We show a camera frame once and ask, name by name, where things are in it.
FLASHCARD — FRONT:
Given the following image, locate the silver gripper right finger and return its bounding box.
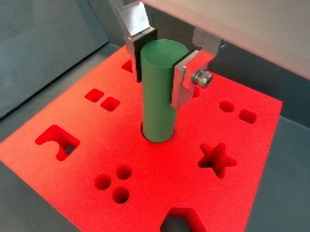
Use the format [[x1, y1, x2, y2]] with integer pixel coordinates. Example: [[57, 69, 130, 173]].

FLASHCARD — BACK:
[[171, 28, 223, 110]]

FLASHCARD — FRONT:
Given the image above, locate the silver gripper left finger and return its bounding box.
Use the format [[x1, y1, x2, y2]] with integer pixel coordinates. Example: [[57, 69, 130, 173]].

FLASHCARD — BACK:
[[110, 0, 158, 82]]

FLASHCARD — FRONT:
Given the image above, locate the green cylinder peg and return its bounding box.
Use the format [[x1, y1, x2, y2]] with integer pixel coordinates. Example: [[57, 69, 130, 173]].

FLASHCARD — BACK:
[[140, 39, 188, 142]]

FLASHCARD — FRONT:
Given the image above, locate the red foam shape board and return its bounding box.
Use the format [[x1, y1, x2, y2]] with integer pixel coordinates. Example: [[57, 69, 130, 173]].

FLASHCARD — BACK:
[[0, 50, 282, 232]]

